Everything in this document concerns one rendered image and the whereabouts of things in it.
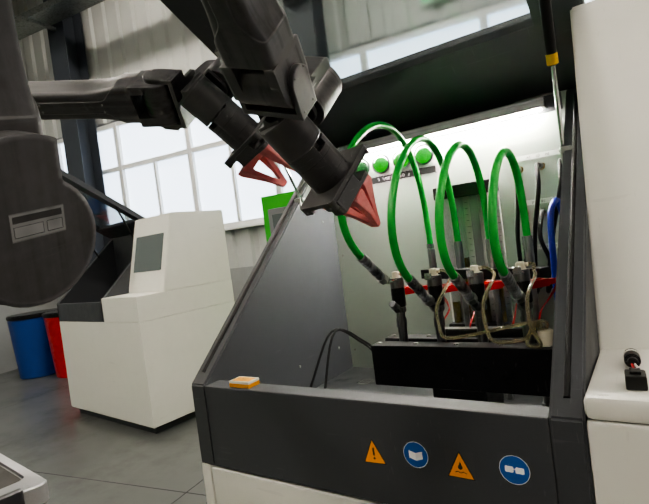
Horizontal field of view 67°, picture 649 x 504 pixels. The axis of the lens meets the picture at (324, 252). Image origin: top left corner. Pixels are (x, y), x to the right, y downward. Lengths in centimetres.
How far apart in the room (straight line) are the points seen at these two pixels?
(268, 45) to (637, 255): 63
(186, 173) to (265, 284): 533
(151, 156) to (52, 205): 651
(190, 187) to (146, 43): 192
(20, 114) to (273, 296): 89
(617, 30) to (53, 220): 90
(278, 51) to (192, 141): 588
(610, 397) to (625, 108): 48
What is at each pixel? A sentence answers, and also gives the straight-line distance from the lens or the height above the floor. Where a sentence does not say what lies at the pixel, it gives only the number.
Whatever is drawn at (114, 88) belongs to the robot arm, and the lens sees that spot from 83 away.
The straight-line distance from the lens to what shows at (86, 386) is 453.
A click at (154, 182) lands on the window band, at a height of 222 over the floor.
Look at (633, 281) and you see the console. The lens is 88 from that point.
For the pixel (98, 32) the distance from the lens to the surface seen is 774.
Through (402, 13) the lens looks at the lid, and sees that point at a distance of 109.
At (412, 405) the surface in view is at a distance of 74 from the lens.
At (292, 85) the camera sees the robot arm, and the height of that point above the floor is 136.
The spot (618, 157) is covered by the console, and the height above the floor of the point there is 127.
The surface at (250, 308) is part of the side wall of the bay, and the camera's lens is 109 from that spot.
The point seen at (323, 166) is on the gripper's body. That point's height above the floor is 129.
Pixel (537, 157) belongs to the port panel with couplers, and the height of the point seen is 132.
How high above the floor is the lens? 120
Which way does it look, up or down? 1 degrees down
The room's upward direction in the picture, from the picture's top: 7 degrees counter-clockwise
